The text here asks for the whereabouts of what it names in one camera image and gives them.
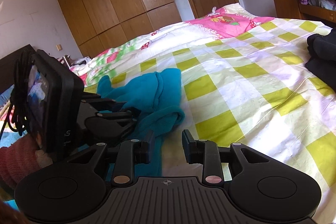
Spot left hand in red sleeve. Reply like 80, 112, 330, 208
1, 134, 52, 193

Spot black folded clothes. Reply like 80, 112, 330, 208
305, 28, 336, 91

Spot wooden side desk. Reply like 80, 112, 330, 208
269, 0, 336, 28

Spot dark wooden headboard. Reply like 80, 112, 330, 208
0, 44, 35, 93

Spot checkered cartoon bed quilt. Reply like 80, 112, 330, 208
72, 4, 335, 223

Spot teal fleece jacket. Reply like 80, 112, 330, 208
97, 68, 185, 177

